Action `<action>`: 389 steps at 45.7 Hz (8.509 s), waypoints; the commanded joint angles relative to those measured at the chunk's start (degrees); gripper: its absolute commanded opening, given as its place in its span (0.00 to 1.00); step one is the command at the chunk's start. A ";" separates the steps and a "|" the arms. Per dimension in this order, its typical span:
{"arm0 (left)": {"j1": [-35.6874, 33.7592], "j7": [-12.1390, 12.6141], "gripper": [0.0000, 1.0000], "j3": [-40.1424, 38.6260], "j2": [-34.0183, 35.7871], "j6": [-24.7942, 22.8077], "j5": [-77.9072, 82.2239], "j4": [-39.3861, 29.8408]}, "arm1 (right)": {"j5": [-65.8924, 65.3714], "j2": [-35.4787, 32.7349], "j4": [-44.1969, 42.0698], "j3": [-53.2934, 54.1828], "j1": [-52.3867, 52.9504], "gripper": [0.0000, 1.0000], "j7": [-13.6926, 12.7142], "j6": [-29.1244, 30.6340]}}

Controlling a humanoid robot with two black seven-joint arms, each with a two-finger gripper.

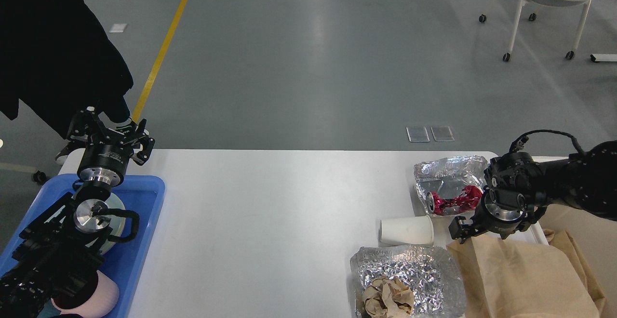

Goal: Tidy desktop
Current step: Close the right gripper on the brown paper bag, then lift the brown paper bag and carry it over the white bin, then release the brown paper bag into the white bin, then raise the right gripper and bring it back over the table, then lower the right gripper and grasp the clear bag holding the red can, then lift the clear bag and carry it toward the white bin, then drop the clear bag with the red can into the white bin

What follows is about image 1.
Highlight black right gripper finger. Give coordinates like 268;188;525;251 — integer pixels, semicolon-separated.
449;216;483;245

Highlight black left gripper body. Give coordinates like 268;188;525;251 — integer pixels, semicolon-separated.
77;143;134;186

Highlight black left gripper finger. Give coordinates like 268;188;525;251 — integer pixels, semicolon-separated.
67;106;112;145
118;119;156;166

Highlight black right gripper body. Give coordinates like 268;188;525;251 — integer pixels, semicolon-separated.
472;197;536;239

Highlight foil sheet back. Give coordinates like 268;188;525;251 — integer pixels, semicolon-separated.
414;155;488;216

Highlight foil sheet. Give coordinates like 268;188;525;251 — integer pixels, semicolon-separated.
414;155;488;216
350;245;467;318

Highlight brown paper bag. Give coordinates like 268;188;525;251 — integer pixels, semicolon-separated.
447;229;606;318

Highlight pink mug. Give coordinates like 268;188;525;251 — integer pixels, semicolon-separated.
51;270;120;318

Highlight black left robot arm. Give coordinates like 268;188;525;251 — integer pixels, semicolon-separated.
1;107;156;318

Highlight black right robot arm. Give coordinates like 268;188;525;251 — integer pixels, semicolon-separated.
449;132;617;243

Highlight right black white sneaker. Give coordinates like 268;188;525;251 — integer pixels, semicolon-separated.
111;118;149;136

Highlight black white sneaker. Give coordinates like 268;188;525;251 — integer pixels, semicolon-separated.
55;141;84;166
111;118;149;136

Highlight white plastic bin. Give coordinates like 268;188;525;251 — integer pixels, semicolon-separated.
530;157;617;299

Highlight left black white sneaker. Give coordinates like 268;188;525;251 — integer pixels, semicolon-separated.
55;141;84;166

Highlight crumpled foil sheet front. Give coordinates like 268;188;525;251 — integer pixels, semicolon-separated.
350;245;467;318

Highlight white furniture leg with caster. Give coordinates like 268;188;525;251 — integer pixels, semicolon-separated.
0;162;49;186

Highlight person in black coat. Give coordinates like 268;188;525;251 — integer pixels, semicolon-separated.
0;0;133;138

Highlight blue plastic tray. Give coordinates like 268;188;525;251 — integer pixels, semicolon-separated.
0;174;165;318

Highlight crumpled brown paper ball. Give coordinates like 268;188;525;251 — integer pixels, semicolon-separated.
362;276;415;318

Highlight small clear plastic piece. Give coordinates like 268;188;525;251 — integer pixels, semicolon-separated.
406;126;430;143

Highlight white bar on floor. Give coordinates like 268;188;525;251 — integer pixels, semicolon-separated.
590;53;617;63

